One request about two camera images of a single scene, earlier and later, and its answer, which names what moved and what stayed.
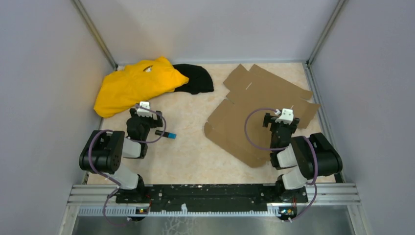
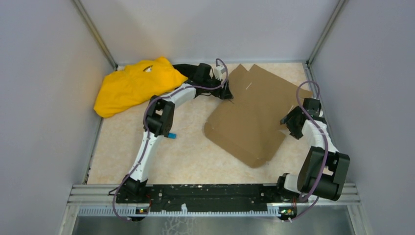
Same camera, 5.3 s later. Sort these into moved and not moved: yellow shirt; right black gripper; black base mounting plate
Moved: right black gripper
Not moved: yellow shirt; black base mounting plate
